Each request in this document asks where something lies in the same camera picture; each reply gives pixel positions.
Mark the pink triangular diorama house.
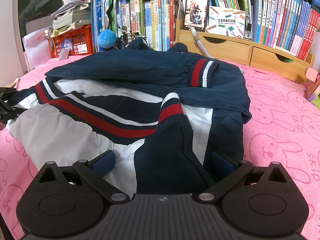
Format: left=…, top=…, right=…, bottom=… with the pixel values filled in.
left=305, top=67, right=320, bottom=109

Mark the red plastic basket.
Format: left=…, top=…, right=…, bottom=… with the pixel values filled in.
left=47, top=24, right=93, bottom=58

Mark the row of books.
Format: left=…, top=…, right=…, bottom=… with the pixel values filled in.
left=183, top=0, right=319, bottom=60
left=91, top=0, right=183, bottom=52

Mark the row of books right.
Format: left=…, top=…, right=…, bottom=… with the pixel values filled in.
left=183, top=0, right=319, bottom=60

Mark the miniature bicycle model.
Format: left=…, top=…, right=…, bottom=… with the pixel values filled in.
left=114, top=27, right=148, bottom=49

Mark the pink bunny blanket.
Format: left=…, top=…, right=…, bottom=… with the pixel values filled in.
left=1, top=66, right=319, bottom=239

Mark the wooden drawer organizer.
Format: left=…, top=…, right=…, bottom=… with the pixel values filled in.
left=176, top=20, right=318, bottom=83

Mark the smartphone on stand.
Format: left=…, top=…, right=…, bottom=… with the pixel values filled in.
left=183, top=0, right=209, bottom=31

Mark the navy white red jacket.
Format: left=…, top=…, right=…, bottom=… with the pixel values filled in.
left=7, top=41, right=251, bottom=196

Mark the row of books left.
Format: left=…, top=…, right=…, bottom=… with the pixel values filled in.
left=91, top=0, right=183, bottom=52

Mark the stack of papers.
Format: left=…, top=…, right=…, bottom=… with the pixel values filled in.
left=47, top=0, right=91, bottom=38

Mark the white label printer box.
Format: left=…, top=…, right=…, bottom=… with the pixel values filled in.
left=206, top=6, right=246, bottom=39

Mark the blue plush ball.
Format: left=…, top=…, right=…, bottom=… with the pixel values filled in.
left=97, top=29, right=117, bottom=49

